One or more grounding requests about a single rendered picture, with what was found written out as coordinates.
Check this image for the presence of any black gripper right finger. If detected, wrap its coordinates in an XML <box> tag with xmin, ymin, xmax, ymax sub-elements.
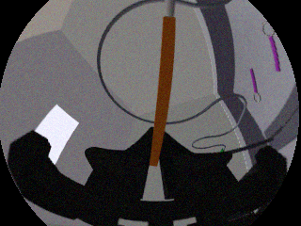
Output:
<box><xmin>159</xmin><ymin>131</ymin><xmax>233</xmax><ymax>200</ymax></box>

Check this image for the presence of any orange handle with grey tip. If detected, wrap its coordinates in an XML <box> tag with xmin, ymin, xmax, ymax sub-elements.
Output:
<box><xmin>150</xmin><ymin>0</ymin><xmax>176</xmax><ymax>166</ymax></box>

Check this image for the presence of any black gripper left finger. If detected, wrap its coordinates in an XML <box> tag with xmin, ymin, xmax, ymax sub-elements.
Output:
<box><xmin>84</xmin><ymin>127</ymin><xmax>153</xmax><ymax>199</ymax></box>

